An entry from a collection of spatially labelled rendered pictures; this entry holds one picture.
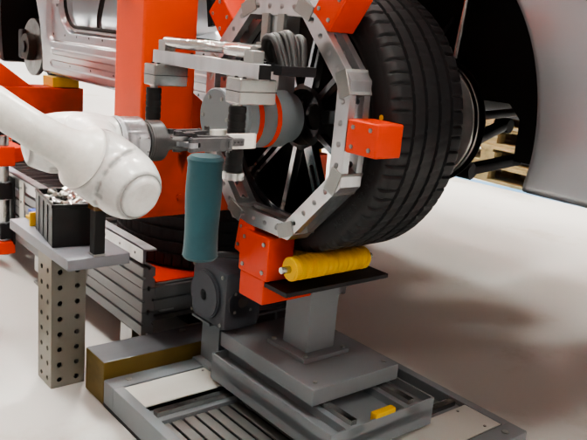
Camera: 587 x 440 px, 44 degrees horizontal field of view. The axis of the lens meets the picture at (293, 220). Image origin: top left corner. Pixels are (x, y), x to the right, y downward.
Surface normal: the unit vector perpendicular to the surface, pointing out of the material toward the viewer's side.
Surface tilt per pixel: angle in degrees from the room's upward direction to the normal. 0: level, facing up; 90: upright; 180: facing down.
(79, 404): 0
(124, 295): 90
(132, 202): 104
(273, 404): 90
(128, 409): 90
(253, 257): 90
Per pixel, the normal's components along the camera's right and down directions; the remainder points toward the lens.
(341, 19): 0.46, 0.75
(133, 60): -0.77, 0.09
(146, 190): 0.68, 0.48
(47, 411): 0.09, -0.97
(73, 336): 0.63, 0.25
